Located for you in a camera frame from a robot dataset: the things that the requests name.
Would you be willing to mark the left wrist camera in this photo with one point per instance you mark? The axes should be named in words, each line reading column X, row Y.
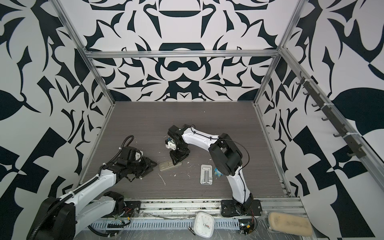
column 131, row 154

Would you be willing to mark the blue owl toy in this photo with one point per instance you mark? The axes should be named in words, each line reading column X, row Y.
column 217, row 173

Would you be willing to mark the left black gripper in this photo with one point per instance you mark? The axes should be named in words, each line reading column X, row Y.
column 147, row 166

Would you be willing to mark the white square clock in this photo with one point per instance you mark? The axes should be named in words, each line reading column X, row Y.
column 204, row 225

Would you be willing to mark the white slotted cable duct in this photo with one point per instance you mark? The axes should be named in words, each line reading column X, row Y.
column 161, row 224

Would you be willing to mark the silver metal phone stand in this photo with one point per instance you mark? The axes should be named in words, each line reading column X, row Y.
column 206, row 177

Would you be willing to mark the beige sponge pad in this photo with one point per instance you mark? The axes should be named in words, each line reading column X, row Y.
column 290, row 224

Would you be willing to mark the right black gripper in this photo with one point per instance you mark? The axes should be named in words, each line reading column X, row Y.
column 176, row 158

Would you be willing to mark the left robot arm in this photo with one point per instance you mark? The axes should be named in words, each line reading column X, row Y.
column 65, row 217

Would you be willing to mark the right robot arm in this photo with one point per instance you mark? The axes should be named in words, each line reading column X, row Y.
column 227, row 159

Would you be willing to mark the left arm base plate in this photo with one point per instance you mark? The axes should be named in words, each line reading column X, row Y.
column 130, row 209

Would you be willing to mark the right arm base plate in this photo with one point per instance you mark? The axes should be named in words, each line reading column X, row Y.
column 231, row 208

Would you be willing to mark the small circuit board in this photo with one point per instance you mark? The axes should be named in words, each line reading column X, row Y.
column 246, row 226

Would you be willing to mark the white remote control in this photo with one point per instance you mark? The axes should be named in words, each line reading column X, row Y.
column 169, row 165

